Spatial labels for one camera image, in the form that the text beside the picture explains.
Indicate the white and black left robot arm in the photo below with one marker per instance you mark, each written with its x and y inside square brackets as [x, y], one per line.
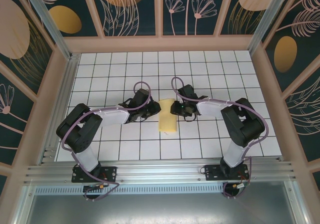
[112, 115]

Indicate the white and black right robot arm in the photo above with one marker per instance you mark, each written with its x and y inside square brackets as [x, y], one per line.
[212, 106]

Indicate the grey metal sheet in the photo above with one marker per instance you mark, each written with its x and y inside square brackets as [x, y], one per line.
[160, 209]

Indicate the long aluminium base rail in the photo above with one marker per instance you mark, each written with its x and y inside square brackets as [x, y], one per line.
[160, 171]

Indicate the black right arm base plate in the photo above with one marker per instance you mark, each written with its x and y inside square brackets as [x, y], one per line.
[212, 172]

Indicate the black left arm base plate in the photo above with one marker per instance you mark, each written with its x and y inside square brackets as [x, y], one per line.
[111, 170]

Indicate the aluminium side rail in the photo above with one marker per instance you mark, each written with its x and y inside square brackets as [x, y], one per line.
[67, 84]

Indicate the aluminium corner post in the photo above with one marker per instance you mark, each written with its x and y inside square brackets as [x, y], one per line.
[268, 22]
[49, 22]

